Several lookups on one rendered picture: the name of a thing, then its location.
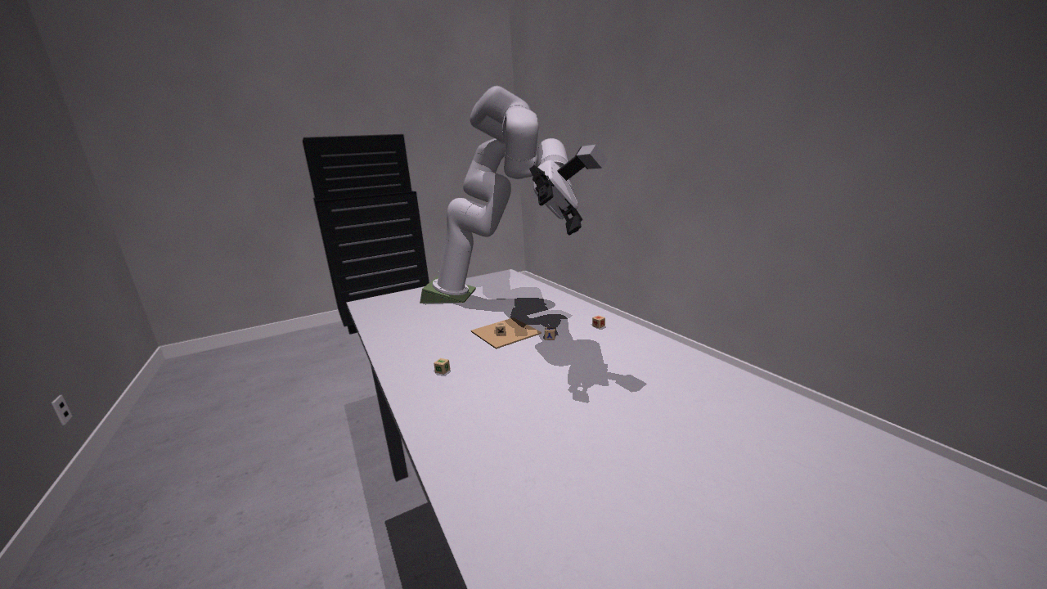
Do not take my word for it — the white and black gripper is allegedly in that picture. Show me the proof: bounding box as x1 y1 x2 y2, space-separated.
530 160 582 236

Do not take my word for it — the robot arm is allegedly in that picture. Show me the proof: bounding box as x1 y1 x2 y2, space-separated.
433 86 607 295

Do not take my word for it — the tan flat square mat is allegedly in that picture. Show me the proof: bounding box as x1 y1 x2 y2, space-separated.
471 317 541 349

